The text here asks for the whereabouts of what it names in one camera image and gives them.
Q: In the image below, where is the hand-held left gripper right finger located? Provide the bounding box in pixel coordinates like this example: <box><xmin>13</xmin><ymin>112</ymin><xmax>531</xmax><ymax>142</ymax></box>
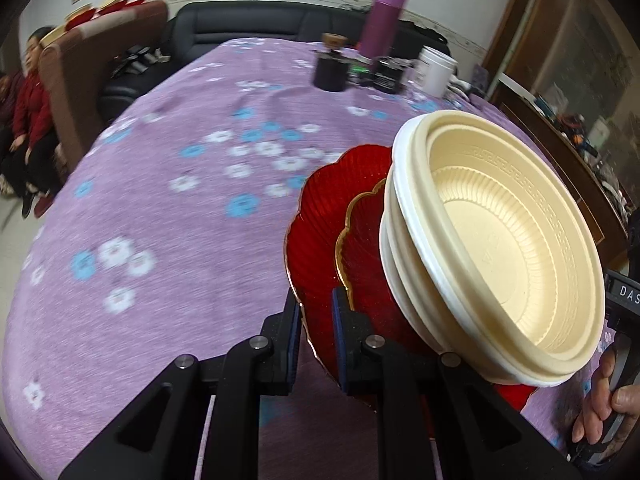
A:
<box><xmin>331</xmin><ymin>286</ymin><xmax>583</xmax><ymax>480</ymax></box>

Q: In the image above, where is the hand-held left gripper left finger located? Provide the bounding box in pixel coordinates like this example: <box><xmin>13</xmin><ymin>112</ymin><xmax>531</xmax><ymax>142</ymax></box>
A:
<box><xmin>57</xmin><ymin>290</ymin><xmax>302</xmax><ymax>480</ymax></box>

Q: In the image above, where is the small red gold-rimmed plate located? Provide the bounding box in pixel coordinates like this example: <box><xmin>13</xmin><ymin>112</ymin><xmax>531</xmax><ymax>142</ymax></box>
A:
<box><xmin>334</xmin><ymin>177</ymin><xmax>436</xmax><ymax>356</ymax></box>

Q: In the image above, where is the cream plastic bowl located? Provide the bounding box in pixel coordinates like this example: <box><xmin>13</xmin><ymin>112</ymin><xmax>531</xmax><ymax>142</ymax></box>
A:
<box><xmin>400</xmin><ymin>111</ymin><xmax>607</xmax><ymax>383</ymax></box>
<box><xmin>378</xmin><ymin>210</ymin><xmax>441</xmax><ymax>351</ymax></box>

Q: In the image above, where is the large red glass plate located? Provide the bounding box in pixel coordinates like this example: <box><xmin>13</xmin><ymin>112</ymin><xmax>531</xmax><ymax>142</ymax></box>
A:
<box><xmin>284</xmin><ymin>144</ymin><xmax>538</xmax><ymax>413</ymax></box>

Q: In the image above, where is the white foam bowl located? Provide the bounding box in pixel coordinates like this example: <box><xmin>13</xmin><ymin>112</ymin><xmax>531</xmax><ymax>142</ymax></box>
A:
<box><xmin>391</xmin><ymin>119</ymin><xmax>566</xmax><ymax>389</ymax></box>
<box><xmin>385</xmin><ymin>175</ymin><xmax>451</xmax><ymax>356</ymax></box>

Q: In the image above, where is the person's right hand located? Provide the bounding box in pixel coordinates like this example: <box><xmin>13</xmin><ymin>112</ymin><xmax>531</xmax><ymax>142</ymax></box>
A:
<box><xmin>572</xmin><ymin>344</ymin><xmax>640</xmax><ymax>445</ymax></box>

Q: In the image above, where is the purple floral tablecloth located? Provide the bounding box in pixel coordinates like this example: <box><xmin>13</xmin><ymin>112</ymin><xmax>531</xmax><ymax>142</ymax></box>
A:
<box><xmin>5</xmin><ymin>37</ymin><xmax>640</xmax><ymax>480</ymax></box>

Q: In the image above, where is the grey patterned object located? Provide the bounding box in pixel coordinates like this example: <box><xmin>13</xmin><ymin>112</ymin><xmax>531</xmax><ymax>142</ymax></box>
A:
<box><xmin>472</xmin><ymin>65</ymin><xmax>493</xmax><ymax>96</ymax></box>

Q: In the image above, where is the white crumpled bag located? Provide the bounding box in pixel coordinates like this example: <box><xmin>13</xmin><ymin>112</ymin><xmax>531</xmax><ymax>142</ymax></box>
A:
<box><xmin>447</xmin><ymin>75</ymin><xmax>476</xmax><ymax>98</ymax></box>

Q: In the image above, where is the wooden sideboard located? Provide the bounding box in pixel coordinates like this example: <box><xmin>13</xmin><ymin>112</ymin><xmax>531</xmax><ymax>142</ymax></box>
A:
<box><xmin>480</xmin><ymin>0</ymin><xmax>640</xmax><ymax>271</ymax></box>

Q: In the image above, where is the black jar with cork knob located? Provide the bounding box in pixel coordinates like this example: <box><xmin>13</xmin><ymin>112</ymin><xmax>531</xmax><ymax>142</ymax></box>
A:
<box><xmin>312</xmin><ymin>33</ymin><xmax>349</xmax><ymax>93</ymax></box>

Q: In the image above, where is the black printed canister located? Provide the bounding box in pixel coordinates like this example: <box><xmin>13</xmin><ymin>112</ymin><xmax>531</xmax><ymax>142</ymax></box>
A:
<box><xmin>374</xmin><ymin>57</ymin><xmax>407</xmax><ymax>95</ymax></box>

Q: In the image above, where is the green packet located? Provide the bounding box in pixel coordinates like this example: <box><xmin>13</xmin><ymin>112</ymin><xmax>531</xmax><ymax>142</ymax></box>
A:
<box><xmin>350</xmin><ymin>62</ymin><xmax>376</xmax><ymax>86</ymax></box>

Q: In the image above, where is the white plastic jar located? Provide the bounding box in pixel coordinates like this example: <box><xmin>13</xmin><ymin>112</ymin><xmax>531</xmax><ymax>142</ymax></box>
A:
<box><xmin>412</xmin><ymin>46</ymin><xmax>458</xmax><ymax>98</ymax></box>

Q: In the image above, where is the black devices pile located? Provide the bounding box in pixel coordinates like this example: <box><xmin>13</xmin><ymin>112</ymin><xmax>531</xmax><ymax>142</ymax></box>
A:
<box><xmin>112</xmin><ymin>45</ymin><xmax>171</xmax><ymax>78</ymax></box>

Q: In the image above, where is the black sofa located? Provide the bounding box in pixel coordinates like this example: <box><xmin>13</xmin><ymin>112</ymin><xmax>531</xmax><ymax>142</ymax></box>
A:
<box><xmin>97</xmin><ymin>1</ymin><xmax>451</xmax><ymax>111</ymax></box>

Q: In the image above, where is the brown armchair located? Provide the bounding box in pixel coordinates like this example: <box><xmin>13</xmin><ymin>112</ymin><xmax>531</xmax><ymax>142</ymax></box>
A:
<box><xmin>39</xmin><ymin>0</ymin><xmax>170</xmax><ymax>173</ymax></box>

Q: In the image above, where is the purple thermos bottle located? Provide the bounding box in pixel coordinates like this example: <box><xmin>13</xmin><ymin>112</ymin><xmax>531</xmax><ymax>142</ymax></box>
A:
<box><xmin>359</xmin><ymin>0</ymin><xmax>410</xmax><ymax>61</ymax></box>

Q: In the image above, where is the red and cream dish pile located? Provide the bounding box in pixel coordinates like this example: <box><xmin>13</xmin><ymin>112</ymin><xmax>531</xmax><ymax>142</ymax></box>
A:
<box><xmin>42</xmin><ymin>0</ymin><xmax>151</xmax><ymax>48</ymax></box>

